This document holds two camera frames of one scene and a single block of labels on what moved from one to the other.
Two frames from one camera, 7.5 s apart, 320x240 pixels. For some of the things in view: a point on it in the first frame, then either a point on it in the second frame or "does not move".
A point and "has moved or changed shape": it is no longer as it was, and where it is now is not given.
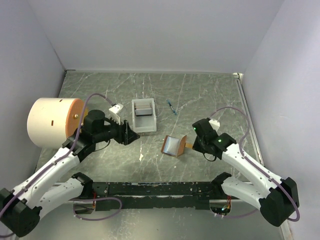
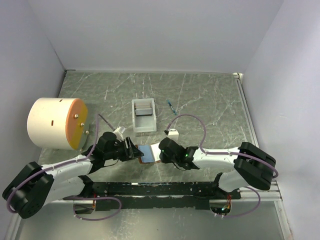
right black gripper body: x=199 y=144 -> x=166 y=159
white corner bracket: x=238 y=75 does not move
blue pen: x=170 y=105 does not move
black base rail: x=152 y=196 does not move
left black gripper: x=127 y=137 -> x=136 y=152
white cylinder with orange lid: x=51 y=120 does not move
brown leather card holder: x=173 y=146 has moved or changed shape
